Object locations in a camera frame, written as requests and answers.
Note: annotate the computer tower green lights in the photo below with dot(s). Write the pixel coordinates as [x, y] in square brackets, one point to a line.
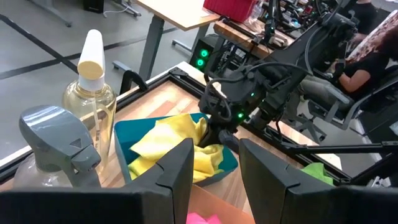
[202, 56]

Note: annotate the blue plastic basket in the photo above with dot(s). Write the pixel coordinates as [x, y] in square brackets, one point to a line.
[127, 133]

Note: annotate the gray office chair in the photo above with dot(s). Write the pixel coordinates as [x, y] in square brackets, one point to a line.
[335, 105]

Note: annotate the spray bottle gray trigger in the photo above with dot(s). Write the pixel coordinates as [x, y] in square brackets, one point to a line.
[59, 140]

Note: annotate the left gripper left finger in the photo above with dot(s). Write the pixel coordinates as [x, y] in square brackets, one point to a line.
[180, 180]

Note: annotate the black aluminium table frame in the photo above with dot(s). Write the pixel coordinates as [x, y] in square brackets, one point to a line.
[186, 82]

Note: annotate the pink microfiber towel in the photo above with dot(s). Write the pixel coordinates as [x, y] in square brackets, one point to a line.
[202, 218]

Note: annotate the person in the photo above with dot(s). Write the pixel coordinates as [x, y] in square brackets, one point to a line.
[362, 15]
[363, 71]

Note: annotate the yellow microfiber towel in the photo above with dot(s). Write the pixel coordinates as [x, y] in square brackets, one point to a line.
[161, 140]
[208, 161]

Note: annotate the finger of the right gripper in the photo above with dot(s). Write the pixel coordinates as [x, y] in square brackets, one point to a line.
[229, 140]
[209, 137]

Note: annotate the black frame clamp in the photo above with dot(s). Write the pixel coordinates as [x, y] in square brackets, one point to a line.
[132, 79]

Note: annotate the green microfiber towel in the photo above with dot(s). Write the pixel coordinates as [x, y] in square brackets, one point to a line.
[317, 172]

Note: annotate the wooden top workbench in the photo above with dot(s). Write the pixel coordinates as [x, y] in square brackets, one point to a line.
[236, 35]

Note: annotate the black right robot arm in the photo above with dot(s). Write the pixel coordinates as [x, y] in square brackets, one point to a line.
[289, 77]

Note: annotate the light top desk gray legs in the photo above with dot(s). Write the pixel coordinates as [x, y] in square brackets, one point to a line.
[177, 12]

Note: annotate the spray bottle white trigger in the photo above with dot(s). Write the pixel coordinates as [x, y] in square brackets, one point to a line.
[90, 99]

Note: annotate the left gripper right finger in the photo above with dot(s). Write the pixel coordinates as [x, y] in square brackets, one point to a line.
[264, 180]

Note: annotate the black box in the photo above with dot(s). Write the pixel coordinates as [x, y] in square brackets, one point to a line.
[93, 5]

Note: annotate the red storage bin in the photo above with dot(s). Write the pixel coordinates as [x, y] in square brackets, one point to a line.
[230, 8]

